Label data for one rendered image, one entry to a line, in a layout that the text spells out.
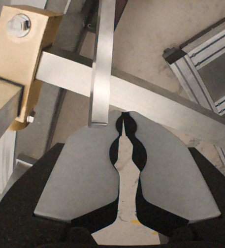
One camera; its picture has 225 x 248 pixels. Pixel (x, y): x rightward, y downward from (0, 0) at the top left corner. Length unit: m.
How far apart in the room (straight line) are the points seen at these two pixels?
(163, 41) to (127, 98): 0.88
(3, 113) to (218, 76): 0.91
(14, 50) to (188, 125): 0.19
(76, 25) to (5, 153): 0.44
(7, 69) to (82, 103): 0.98
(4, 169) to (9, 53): 0.53
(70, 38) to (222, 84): 0.79
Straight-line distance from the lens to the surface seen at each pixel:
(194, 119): 0.23
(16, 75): 0.21
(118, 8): 0.33
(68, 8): 0.24
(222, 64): 0.97
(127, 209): 1.84
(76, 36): 0.34
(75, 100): 1.17
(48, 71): 0.20
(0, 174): 0.73
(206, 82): 0.96
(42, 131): 0.43
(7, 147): 0.62
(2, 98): 0.18
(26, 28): 0.19
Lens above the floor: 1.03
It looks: 59 degrees down
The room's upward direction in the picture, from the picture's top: 178 degrees counter-clockwise
